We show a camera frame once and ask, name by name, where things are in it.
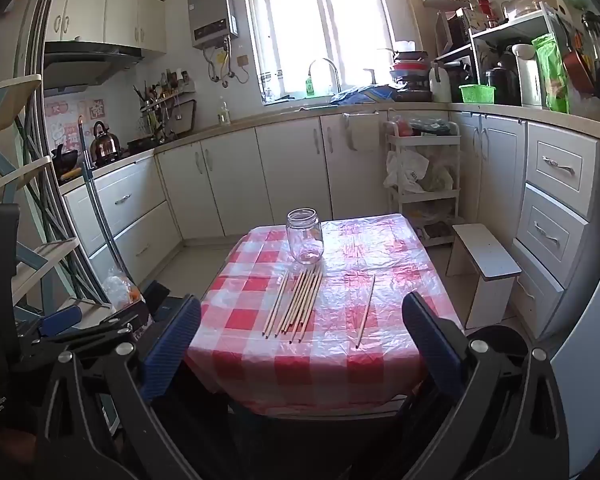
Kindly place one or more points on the blue cloth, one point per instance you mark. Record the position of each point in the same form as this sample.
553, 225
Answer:
365, 94

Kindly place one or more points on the curved metal faucet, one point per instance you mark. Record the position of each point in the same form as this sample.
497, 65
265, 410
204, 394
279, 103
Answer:
337, 77

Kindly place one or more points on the clear glass jar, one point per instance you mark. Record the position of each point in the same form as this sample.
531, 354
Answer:
305, 240

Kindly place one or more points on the white two-door base cabinet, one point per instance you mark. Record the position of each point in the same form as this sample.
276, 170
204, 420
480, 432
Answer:
495, 170

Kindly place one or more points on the beige folding shelf rack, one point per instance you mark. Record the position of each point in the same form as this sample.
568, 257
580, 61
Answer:
10, 91

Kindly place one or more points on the red cup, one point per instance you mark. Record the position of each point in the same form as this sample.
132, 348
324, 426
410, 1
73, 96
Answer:
486, 10

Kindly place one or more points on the white low stool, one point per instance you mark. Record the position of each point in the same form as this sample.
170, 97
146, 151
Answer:
485, 255

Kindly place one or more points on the green dish soap bottle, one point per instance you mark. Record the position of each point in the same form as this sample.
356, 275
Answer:
310, 87

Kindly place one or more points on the black wok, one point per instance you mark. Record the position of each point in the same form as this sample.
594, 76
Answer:
65, 157

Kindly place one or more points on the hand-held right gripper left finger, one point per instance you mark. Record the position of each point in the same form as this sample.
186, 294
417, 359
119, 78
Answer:
172, 345

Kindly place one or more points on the green plastic basket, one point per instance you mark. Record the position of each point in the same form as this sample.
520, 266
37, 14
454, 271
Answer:
477, 94

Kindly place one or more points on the white upper wall cabinets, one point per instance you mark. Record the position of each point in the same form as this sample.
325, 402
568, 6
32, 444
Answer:
105, 10

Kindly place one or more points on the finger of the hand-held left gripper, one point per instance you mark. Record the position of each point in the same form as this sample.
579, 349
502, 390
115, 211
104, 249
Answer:
60, 319
87, 335

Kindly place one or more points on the clear bag of oranges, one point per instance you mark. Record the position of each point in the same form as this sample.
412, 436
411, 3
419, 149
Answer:
117, 287

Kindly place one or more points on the white plastic jug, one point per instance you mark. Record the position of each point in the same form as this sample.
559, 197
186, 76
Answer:
439, 85

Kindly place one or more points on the pink wall stickers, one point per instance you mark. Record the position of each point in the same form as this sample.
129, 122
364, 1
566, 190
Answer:
70, 120

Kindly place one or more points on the white door panel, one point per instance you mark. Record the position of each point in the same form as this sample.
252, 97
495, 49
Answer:
590, 385

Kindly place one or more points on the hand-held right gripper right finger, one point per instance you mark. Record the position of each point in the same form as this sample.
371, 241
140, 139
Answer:
432, 345

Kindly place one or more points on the black thermos pot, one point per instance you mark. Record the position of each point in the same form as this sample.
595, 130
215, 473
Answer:
502, 82

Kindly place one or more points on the white tiered trolley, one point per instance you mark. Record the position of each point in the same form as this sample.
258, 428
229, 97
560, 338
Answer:
425, 196

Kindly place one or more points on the steel whistling kettle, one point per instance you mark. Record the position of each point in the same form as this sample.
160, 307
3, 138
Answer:
104, 146

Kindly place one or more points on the white stove drawer cabinet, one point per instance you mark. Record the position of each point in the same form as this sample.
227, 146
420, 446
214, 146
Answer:
125, 220

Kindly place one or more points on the white plastic bag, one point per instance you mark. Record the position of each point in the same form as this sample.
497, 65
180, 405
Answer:
405, 170

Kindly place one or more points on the green food packet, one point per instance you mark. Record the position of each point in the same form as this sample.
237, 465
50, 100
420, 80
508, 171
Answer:
550, 70

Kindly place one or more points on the black range hood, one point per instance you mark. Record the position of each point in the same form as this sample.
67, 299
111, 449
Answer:
90, 57

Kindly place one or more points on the beige wall socket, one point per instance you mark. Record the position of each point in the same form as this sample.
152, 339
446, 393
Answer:
243, 61

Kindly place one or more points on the red hanging pan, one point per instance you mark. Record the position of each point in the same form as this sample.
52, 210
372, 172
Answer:
577, 70

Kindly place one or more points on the kitchen window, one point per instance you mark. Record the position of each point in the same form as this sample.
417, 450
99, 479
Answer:
320, 30

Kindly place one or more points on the bundle of wooden chopsticks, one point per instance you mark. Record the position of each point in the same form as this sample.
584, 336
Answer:
300, 305

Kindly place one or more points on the stack of pots and bowls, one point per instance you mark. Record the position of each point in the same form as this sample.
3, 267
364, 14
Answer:
410, 77

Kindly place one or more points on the beige kitchen countertop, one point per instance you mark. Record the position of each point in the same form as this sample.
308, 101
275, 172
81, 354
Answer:
242, 126

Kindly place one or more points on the white sink base cabinet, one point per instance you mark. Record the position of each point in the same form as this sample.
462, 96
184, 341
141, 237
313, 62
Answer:
300, 165

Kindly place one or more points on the clear domed food cover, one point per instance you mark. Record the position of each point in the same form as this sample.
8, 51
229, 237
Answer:
522, 6

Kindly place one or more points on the red white checked tablecloth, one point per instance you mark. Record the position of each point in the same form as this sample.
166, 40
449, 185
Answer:
330, 360

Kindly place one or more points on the white electric kettle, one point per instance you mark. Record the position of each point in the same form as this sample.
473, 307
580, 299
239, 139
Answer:
527, 77

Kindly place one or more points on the bag of green vegetables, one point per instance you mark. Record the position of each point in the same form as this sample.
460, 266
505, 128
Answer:
437, 179

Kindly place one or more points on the dark floor mat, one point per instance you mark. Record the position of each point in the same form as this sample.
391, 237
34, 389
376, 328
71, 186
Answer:
160, 295

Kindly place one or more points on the clear soap bottle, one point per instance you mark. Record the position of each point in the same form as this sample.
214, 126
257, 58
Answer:
223, 115

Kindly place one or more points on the white corner base cabinet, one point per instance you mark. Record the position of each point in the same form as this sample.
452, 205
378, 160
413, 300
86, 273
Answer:
215, 180

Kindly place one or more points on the wall utensil rack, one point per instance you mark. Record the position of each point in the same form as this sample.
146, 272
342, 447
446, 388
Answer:
162, 102

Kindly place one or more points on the grey wall water heater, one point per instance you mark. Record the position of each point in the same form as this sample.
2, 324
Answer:
212, 15

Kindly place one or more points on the long wooden chopstick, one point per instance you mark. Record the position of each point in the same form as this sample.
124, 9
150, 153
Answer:
366, 310

